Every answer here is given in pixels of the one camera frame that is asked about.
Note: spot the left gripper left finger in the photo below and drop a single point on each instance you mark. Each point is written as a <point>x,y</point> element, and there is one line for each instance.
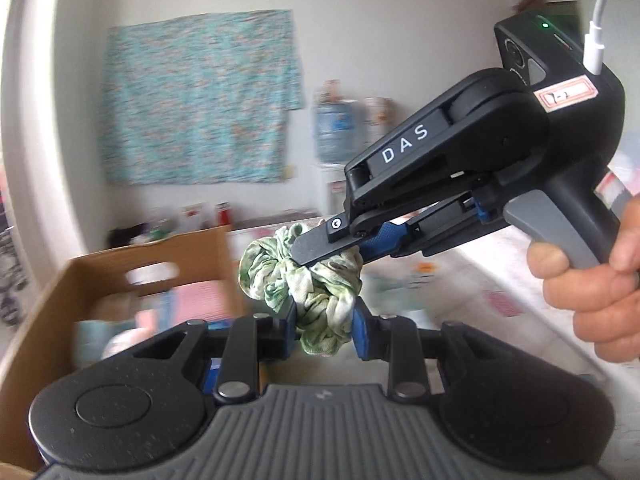
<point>252,340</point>

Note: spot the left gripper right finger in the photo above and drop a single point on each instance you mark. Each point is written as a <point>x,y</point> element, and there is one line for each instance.
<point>396,341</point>

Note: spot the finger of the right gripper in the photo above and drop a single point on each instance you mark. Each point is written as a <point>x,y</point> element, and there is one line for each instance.
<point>392,240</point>
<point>324,241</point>

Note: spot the green white scrunchie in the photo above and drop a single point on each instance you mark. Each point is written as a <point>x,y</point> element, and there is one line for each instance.
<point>325,293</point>

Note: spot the person right hand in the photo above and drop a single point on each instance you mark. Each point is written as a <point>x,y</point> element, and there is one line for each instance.
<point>604,299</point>

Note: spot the checked floral table cloth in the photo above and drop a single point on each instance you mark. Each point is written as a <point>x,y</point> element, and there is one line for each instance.
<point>431,291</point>

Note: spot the blue water jug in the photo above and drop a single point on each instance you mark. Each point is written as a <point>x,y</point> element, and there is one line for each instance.
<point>338,131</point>

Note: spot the red thermos bottle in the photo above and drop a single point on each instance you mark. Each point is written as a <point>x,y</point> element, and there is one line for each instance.
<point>224,214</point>

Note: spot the cardboard box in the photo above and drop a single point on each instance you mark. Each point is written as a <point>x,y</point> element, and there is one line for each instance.
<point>99,286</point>

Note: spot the black camera box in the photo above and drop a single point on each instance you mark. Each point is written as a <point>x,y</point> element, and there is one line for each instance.
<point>536,50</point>

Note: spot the teal floral wall cloth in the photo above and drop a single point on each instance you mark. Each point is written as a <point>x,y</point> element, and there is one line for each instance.
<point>200,99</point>

